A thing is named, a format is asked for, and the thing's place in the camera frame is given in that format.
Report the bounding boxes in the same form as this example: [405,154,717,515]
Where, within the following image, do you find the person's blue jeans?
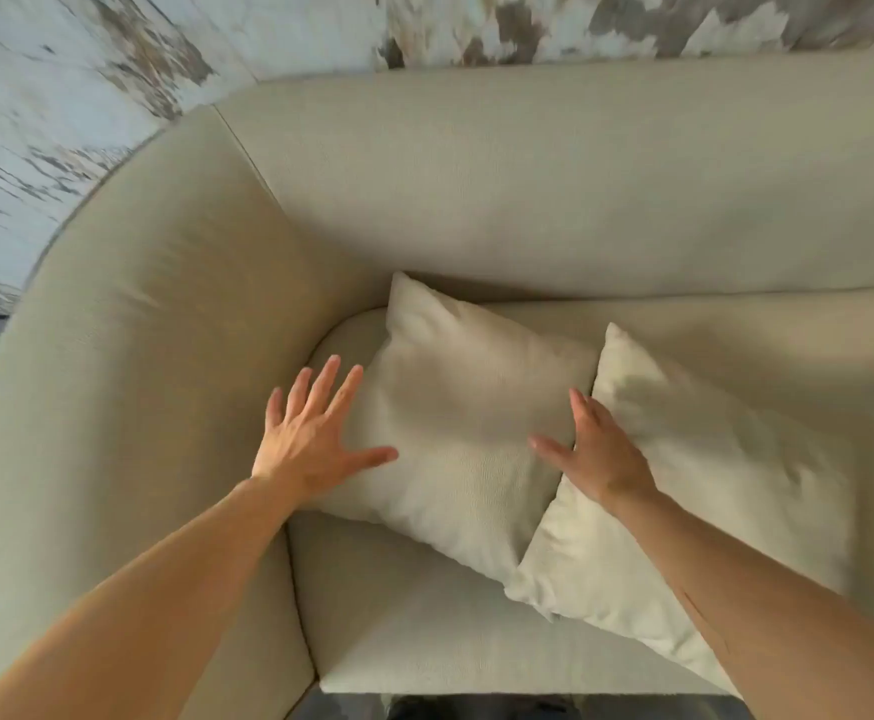
[388,694,582,720]

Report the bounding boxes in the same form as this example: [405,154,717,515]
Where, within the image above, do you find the beige leather sofa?
[0,48,874,720]

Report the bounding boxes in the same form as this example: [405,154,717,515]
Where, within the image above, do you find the person's right forearm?
[603,486,874,720]

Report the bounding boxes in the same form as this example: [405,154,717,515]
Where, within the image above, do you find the person's left hand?
[251,355,401,511]

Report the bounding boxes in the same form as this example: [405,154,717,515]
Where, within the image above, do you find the person's left forearm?
[0,475,311,720]

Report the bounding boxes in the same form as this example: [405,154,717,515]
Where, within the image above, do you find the person's right hand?
[528,387,661,518]

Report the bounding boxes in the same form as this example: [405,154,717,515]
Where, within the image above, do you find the cream leather cushion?
[309,270,603,586]
[504,321,858,698]

